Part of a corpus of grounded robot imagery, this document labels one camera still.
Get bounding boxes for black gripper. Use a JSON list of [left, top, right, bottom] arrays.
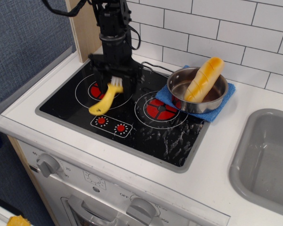
[[88, 35, 142, 100]]

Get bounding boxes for yellow dish brush white bristles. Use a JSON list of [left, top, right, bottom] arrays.
[[89, 76, 124, 116]]

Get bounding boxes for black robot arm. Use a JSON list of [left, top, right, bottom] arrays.
[[89, 0, 143, 100]]

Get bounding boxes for stainless steel pot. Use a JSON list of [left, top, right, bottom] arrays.
[[155, 57, 231, 114]]

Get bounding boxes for black toy stove top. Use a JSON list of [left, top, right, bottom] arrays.
[[36, 65, 209, 172]]

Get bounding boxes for blue cleaning cloth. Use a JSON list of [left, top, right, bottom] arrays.
[[156, 66, 235, 122]]

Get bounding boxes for toy bread baguette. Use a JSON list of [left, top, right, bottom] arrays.
[[183, 57, 225, 103]]

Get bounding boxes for grey left oven knob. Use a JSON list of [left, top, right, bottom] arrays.
[[36, 153, 60, 178]]

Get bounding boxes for grey oven knob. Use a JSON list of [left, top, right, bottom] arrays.
[[126, 198, 157, 226], [36, 153, 60, 178]]

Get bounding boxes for white toy oven front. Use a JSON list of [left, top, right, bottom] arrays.
[[18, 141, 229, 226]]

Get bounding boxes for grey right oven knob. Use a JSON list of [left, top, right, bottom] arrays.
[[126, 198, 157, 226]]

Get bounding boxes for grey sink basin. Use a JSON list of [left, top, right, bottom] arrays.
[[229, 109, 283, 215]]

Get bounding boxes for yellow black object bottom left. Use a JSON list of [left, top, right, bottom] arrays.
[[0, 216, 31, 226]]

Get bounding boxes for wooden side post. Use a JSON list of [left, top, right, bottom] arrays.
[[69, 2, 101, 63]]

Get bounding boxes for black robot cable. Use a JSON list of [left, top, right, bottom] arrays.
[[41, 0, 142, 51]]

